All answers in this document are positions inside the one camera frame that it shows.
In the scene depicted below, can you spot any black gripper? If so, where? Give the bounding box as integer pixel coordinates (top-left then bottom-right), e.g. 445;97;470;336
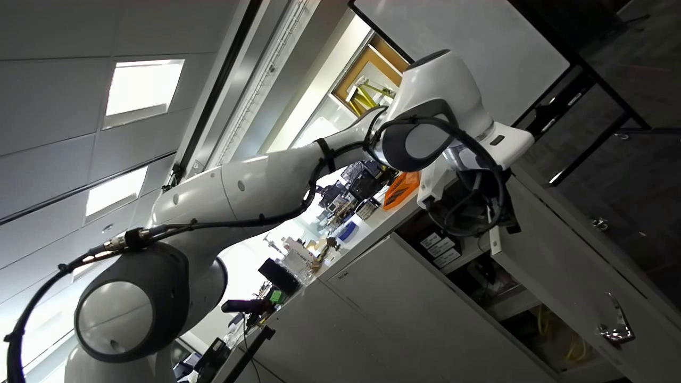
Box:
429;167;524;241

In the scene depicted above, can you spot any white storage cabinet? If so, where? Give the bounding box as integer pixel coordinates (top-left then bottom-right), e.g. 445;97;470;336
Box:
211;120;681;383

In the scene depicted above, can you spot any plain white cabinet door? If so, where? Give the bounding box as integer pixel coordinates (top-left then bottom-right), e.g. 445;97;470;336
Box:
265;233;562;383

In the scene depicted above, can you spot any large white panel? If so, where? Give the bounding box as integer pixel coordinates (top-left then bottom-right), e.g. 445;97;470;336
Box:
352;0;572;128

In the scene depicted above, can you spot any large ceiling light panel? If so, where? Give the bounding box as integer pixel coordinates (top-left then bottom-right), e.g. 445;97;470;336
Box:
103;58;188;132

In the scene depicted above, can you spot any small ceiling light panel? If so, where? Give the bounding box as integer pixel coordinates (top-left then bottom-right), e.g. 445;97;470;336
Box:
84;165;151;219

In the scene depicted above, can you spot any yellow cable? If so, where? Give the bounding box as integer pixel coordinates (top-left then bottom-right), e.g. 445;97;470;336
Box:
534;307;595;369

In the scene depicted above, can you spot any dark frame desk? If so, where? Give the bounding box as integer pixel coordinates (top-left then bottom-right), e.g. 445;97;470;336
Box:
508;0;681;300

